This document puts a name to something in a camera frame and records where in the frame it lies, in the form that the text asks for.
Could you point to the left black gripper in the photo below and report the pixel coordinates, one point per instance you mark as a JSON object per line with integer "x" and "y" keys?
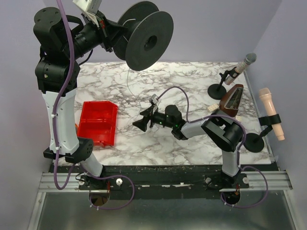
{"x": 107, "y": 33}

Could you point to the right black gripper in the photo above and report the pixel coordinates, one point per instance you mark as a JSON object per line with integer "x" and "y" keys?
{"x": 151, "y": 117}

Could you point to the black filament spool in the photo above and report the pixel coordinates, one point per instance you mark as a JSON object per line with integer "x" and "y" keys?
{"x": 148, "y": 32}

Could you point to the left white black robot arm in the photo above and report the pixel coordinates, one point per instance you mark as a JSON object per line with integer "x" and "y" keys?
{"x": 64, "y": 39}

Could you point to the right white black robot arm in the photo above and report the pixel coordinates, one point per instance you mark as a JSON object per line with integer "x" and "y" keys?
{"x": 225, "y": 131}

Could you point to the red plastic bin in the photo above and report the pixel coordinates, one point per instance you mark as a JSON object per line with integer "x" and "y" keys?
{"x": 98, "y": 122}

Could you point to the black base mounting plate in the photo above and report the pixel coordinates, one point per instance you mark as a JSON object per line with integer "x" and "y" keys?
{"x": 158, "y": 182}

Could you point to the white flat toy brick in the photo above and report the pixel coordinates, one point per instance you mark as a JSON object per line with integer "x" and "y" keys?
{"x": 213, "y": 107}

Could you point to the black round microphone stand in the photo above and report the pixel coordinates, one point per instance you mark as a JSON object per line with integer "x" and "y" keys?
{"x": 217, "y": 91}

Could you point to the brown wooden metronome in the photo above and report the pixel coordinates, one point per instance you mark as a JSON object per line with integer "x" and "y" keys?
{"x": 230, "y": 102}

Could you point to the grey silver microphone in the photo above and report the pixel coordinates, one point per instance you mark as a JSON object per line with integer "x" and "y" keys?
{"x": 241, "y": 66}

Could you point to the pink beige microphone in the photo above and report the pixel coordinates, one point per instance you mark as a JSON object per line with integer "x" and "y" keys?
{"x": 266, "y": 97}

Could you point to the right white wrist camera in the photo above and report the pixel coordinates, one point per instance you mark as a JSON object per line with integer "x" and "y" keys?
{"x": 154, "y": 100}

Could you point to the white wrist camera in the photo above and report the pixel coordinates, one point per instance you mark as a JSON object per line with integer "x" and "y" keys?
{"x": 88, "y": 6}
{"x": 154, "y": 100}

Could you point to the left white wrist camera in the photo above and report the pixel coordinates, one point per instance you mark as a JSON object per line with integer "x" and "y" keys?
{"x": 88, "y": 6}

